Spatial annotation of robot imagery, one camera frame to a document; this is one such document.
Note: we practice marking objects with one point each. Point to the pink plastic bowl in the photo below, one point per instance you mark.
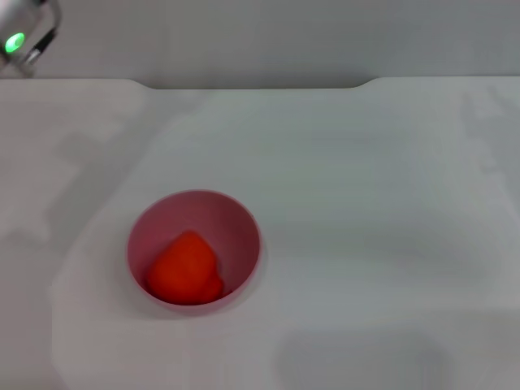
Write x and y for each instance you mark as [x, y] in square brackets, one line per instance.
[239, 227]

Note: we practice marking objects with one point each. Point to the orange toy fruit with stem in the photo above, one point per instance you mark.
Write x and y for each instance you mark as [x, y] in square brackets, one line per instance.
[185, 270]

